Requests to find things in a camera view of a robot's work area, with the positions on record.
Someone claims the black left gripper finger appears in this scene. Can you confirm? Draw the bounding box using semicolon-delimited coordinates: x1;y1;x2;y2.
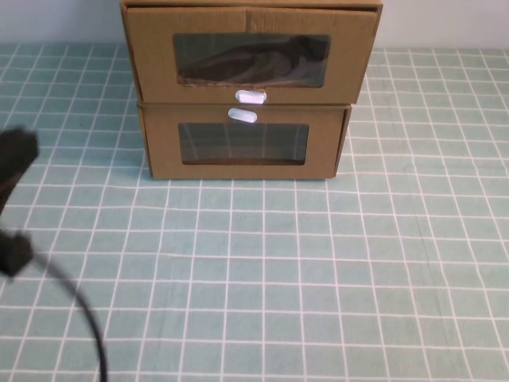
0;129;21;214
11;127;41;188

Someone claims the cardboard drawer with dark-shoe window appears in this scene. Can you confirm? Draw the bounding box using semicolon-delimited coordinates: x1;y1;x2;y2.
125;6;378;101

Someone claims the cardboard shoe box shell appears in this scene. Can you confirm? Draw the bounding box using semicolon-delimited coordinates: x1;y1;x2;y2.
137;100;353;181
120;0;384;107

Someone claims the cardboard drawer with empty window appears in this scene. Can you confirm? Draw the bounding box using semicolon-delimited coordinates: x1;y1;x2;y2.
141;106;346;180

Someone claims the green checked tablecloth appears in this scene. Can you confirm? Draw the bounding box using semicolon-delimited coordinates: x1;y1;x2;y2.
0;42;509;382

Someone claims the black wrist camera block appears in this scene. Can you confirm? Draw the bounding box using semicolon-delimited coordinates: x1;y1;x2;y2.
0;229;35;279

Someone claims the black camera cable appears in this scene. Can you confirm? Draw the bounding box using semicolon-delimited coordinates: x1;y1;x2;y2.
27;250;109;382

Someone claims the white plastic drawer handle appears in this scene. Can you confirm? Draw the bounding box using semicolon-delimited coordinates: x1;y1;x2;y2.
234;89;266;105
227;106;258;124

